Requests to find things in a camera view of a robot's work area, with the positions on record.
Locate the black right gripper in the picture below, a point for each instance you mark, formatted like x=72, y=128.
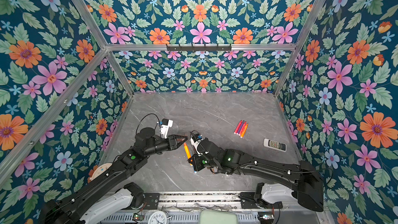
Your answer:
x=196, y=155

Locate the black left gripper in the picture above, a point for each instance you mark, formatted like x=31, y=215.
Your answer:
x=172, y=143

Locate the orange highlighter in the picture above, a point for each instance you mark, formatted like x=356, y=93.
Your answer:
x=187, y=151
x=244, y=130

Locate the pink red highlighter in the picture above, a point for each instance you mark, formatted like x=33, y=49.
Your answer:
x=238, y=127

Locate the purple highlighter pen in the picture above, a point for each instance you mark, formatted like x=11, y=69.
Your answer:
x=238, y=129

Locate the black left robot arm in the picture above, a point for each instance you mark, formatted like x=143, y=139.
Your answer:
x=74, y=209

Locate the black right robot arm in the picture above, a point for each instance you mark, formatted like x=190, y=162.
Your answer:
x=303, y=179

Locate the white remote control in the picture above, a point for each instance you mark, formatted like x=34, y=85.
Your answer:
x=275, y=145

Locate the pale green box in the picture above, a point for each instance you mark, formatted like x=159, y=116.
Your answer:
x=217, y=217

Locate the white alarm clock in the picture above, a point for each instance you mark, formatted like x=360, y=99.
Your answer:
x=158, y=217

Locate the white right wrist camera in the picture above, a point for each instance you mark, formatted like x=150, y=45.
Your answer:
x=195, y=141

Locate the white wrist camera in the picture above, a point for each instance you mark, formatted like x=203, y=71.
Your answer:
x=195, y=141
x=165, y=125

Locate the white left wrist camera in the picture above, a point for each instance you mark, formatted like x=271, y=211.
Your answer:
x=165, y=125

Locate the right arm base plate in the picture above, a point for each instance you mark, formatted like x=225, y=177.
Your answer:
x=254, y=200

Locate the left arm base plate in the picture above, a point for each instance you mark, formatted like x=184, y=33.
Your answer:
x=140, y=199

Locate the black hook rail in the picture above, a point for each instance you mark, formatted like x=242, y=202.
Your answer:
x=194, y=48

